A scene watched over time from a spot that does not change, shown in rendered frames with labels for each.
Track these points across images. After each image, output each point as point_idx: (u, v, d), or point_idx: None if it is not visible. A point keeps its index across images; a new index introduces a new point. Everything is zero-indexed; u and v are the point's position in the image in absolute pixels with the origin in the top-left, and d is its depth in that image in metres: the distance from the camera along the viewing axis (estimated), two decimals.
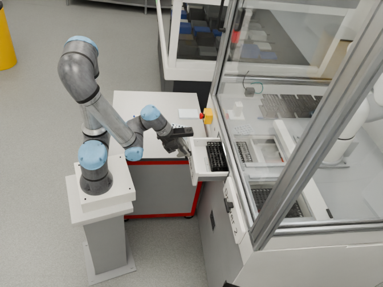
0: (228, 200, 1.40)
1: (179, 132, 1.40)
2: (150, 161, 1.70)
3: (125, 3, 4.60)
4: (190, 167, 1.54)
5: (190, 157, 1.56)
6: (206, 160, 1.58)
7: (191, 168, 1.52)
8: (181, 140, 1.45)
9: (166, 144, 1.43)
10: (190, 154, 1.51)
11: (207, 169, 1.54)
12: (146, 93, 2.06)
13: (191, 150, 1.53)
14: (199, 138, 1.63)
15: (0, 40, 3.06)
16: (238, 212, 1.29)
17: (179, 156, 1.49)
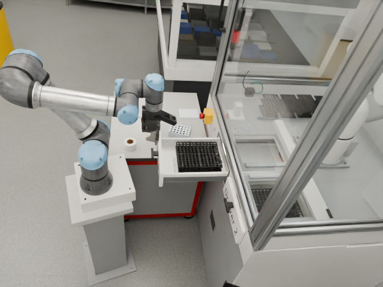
0: (228, 200, 1.40)
1: (165, 116, 1.31)
2: (150, 161, 1.70)
3: (125, 3, 4.60)
4: (158, 167, 1.51)
5: (157, 158, 1.53)
6: (174, 161, 1.55)
7: (158, 169, 1.49)
8: None
9: (145, 121, 1.31)
10: (157, 154, 1.48)
11: (175, 170, 1.51)
12: None
13: (158, 150, 1.50)
14: (168, 138, 1.60)
15: (0, 40, 3.06)
16: (238, 212, 1.29)
17: (148, 139, 1.37)
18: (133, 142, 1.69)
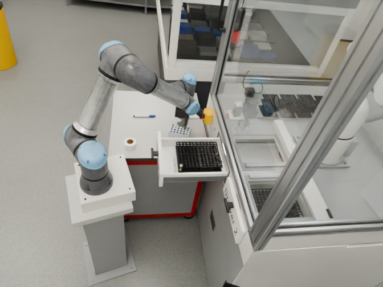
0: (228, 200, 1.40)
1: None
2: (150, 161, 1.70)
3: (125, 3, 4.60)
4: (158, 167, 1.51)
5: (157, 158, 1.53)
6: (174, 161, 1.55)
7: (158, 169, 1.49)
8: (189, 114, 1.72)
9: (178, 109, 1.69)
10: (157, 154, 1.48)
11: (175, 170, 1.51)
12: None
13: (158, 150, 1.50)
14: (168, 138, 1.60)
15: (0, 40, 3.06)
16: (238, 212, 1.29)
17: (178, 123, 1.74)
18: (133, 142, 1.69)
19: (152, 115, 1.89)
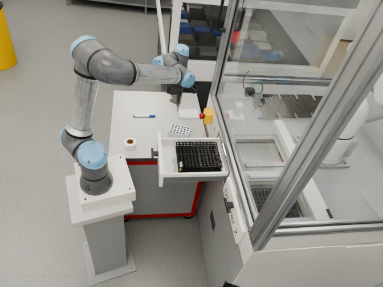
0: (228, 200, 1.40)
1: None
2: (150, 161, 1.70)
3: (125, 3, 4.60)
4: (158, 167, 1.51)
5: (157, 158, 1.53)
6: (174, 161, 1.55)
7: (158, 169, 1.49)
8: (182, 91, 1.61)
9: (170, 84, 1.58)
10: (157, 154, 1.48)
11: (175, 170, 1.51)
12: (146, 93, 2.06)
13: (158, 150, 1.50)
14: (168, 138, 1.60)
15: (0, 40, 3.06)
16: (238, 212, 1.29)
17: (171, 101, 1.64)
18: (133, 142, 1.69)
19: (152, 115, 1.89)
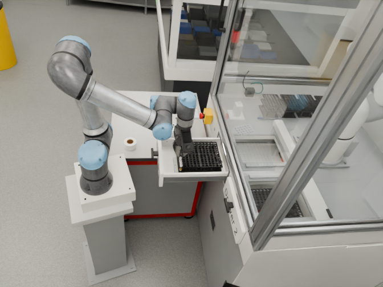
0: (228, 200, 1.40)
1: (183, 138, 1.33)
2: (150, 161, 1.70)
3: (125, 3, 4.60)
4: (158, 167, 1.51)
5: (157, 158, 1.53)
6: (174, 161, 1.55)
7: (158, 169, 1.49)
8: None
9: (178, 128, 1.40)
10: (157, 154, 1.48)
11: (175, 170, 1.51)
12: (146, 93, 2.06)
13: (158, 150, 1.50)
14: (168, 138, 1.60)
15: (0, 40, 3.06)
16: (238, 212, 1.29)
17: None
18: (133, 142, 1.69)
19: None
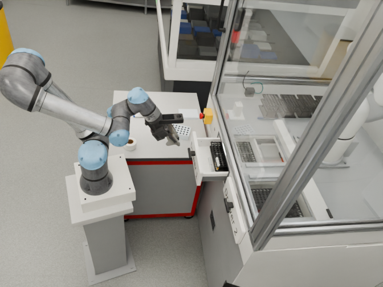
0: (228, 200, 1.40)
1: (168, 119, 1.33)
2: (150, 161, 1.70)
3: (125, 3, 4.60)
4: (194, 167, 1.55)
5: (194, 157, 1.56)
6: (210, 160, 1.58)
7: (195, 168, 1.53)
8: (171, 127, 1.38)
9: (154, 131, 1.36)
10: (194, 154, 1.52)
11: (211, 169, 1.54)
12: (146, 93, 2.06)
13: (195, 150, 1.53)
14: (203, 138, 1.63)
15: (0, 40, 3.06)
16: (238, 212, 1.29)
17: (168, 144, 1.41)
18: (133, 142, 1.69)
19: None
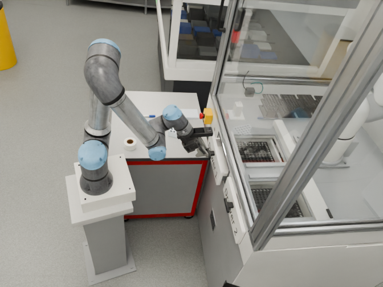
0: (228, 200, 1.40)
1: (199, 132, 1.41)
2: (150, 161, 1.70)
3: (125, 3, 4.60)
4: (213, 166, 1.57)
5: (212, 157, 1.58)
6: None
7: (214, 168, 1.55)
8: (200, 140, 1.46)
9: (186, 143, 1.45)
10: (213, 153, 1.54)
11: None
12: (146, 93, 2.06)
13: (214, 150, 1.55)
14: None
15: (0, 40, 3.06)
16: (238, 212, 1.29)
17: (198, 155, 1.50)
18: (133, 142, 1.69)
19: (152, 115, 1.89)
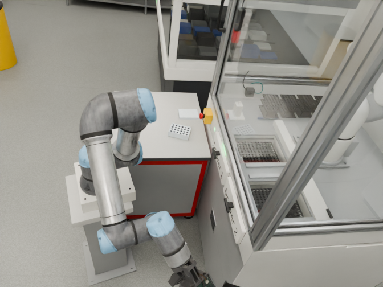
0: (228, 200, 1.40)
1: None
2: (150, 161, 1.70)
3: (125, 3, 4.60)
4: (218, 166, 1.57)
5: (218, 157, 1.58)
6: None
7: (219, 168, 1.55)
8: None
9: (202, 278, 0.87)
10: (219, 153, 1.54)
11: None
12: None
13: (219, 150, 1.55)
14: None
15: (0, 40, 3.06)
16: (238, 212, 1.29)
17: None
18: None
19: None
